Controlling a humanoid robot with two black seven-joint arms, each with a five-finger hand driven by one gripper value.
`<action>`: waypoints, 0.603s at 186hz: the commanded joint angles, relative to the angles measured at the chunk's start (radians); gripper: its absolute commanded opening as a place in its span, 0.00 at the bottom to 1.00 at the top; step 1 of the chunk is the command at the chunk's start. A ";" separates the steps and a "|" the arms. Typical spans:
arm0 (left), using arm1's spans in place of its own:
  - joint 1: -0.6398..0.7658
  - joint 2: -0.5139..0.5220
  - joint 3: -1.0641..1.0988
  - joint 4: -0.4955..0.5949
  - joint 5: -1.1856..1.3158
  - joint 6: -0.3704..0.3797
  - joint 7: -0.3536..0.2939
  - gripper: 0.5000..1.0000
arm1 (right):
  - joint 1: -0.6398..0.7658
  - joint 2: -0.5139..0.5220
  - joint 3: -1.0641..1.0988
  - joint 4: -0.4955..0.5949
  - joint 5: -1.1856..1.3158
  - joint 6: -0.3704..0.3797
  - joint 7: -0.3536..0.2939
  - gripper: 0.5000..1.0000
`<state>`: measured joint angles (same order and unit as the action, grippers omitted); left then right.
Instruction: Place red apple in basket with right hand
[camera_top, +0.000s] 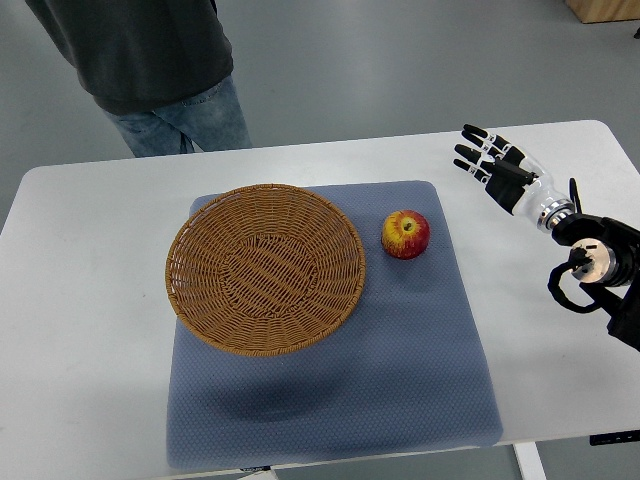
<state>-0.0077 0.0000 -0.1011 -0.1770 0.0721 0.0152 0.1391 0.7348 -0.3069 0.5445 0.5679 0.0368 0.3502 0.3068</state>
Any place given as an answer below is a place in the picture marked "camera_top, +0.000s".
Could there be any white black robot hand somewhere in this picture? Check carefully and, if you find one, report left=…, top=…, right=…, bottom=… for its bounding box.
left=453, top=124, right=576, bottom=233

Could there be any red yellow apple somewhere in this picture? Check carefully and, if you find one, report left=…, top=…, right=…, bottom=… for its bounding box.
left=381, top=210, right=431, bottom=260

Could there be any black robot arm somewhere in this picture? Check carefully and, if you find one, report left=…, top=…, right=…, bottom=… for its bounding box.
left=547, top=213, right=639, bottom=349

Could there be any brown wicker basket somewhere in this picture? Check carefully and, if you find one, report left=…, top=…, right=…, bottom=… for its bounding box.
left=165, top=184, right=366, bottom=356

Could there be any wooden box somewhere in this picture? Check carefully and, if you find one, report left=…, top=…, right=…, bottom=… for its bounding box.
left=564, top=0, right=639, bottom=24

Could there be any blue-grey fabric mat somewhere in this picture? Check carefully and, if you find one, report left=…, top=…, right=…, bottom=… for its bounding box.
left=167, top=181, right=502, bottom=471

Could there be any table control panel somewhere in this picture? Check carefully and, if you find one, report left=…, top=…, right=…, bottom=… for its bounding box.
left=589, top=430, right=640, bottom=446

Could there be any white table leg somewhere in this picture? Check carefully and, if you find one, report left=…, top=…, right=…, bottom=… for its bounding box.
left=512, top=442, right=547, bottom=480

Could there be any standing person in jeans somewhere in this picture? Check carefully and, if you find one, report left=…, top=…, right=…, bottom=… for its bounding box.
left=28, top=0, right=251, bottom=157

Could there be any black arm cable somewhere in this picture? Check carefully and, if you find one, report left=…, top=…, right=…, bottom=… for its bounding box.
left=546, top=177, right=601, bottom=314

